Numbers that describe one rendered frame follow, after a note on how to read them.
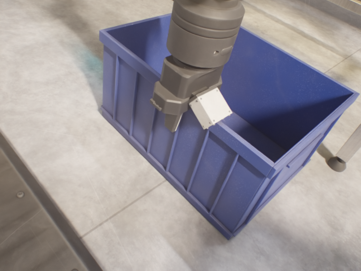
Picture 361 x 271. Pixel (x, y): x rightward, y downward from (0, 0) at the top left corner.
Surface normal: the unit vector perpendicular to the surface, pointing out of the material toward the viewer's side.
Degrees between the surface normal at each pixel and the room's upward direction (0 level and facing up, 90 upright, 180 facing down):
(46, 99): 0
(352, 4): 90
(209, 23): 91
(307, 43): 0
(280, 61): 90
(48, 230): 0
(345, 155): 90
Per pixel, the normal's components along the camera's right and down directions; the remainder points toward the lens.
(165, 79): -0.71, 0.38
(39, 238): 0.18, -0.72
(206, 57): 0.12, 0.69
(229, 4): 0.54, 0.65
